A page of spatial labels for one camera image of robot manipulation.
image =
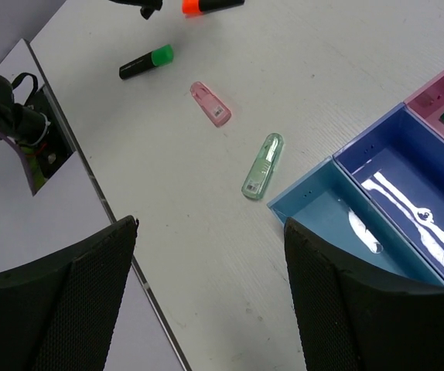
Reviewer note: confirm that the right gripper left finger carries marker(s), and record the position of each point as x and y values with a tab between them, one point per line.
59	312

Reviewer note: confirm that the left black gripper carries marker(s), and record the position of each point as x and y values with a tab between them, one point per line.
148	4

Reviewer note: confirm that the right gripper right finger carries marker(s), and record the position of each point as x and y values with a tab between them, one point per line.
353	315

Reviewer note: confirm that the orange highlighter marker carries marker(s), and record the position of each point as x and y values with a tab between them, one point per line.
201	7

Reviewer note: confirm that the green highlighter marker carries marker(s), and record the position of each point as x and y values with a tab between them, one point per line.
150	61

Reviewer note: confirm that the light blue storage bin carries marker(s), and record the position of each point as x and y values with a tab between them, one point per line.
328	203

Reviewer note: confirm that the pink correction tape case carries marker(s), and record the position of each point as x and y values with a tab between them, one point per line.
217	112

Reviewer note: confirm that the dark blue storage bin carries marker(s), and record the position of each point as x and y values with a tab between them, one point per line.
398	162

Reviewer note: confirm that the green correction tape case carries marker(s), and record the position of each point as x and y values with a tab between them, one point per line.
261	171

